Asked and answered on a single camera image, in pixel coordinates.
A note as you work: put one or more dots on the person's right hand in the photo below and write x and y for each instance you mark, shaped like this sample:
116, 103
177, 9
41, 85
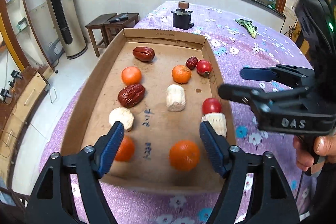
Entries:
323, 146

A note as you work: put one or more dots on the cream cylinder near tomato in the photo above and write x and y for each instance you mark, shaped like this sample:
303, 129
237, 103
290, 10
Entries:
217, 121

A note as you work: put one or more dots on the black grinder with cork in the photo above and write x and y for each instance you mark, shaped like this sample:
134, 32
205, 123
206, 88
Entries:
182, 16

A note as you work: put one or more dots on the cardboard tray box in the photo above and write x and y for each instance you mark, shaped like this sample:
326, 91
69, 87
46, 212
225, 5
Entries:
155, 129

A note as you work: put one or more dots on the orange mandarin tray right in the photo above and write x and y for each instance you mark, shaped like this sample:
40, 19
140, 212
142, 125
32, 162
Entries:
184, 155

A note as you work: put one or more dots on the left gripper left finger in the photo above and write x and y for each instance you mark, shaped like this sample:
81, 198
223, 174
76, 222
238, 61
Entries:
52, 199

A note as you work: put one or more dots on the small wrinkled red date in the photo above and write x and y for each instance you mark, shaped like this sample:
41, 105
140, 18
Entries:
191, 63

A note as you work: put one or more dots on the cream cylinder mushroom piece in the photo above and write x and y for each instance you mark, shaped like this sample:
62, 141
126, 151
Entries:
175, 98

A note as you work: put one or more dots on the tower air conditioner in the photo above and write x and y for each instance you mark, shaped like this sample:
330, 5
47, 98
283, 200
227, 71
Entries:
64, 18

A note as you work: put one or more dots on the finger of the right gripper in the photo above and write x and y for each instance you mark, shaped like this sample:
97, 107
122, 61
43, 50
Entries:
279, 73
236, 94

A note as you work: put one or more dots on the cream cylinder left tray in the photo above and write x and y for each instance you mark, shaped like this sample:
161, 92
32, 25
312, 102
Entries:
122, 115

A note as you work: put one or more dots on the wooden side cabinet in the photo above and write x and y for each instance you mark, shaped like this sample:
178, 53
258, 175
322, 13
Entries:
19, 102

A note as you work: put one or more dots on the red tomato in tray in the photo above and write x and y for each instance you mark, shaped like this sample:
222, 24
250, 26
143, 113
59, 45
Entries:
211, 105

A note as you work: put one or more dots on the orange mandarin tray left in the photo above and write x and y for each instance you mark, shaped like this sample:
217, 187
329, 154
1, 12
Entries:
126, 150

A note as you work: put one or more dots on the black remote on stool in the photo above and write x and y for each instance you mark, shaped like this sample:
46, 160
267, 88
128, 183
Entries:
119, 18

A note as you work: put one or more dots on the large smooth red date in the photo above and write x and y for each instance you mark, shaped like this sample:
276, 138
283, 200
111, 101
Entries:
144, 54

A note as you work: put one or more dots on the wrinkled red date in tray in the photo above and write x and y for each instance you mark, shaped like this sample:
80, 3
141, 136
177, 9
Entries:
131, 95

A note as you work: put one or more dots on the purple floral tablecloth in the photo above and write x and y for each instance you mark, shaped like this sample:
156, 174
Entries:
233, 49

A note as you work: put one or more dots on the green leafy vegetable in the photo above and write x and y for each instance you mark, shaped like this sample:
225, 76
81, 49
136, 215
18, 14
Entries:
248, 25

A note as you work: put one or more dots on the orange mandarin tray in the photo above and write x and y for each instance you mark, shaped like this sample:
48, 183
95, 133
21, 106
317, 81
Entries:
184, 155
126, 150

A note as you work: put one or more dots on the orange mandarin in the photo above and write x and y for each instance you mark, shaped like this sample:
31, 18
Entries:
131, 75
181, 74

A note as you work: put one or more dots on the dark wooden stool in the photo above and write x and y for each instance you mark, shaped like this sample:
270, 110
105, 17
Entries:
108, 31

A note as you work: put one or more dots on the red cherry tomato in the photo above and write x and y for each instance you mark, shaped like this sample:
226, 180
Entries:
204, 68

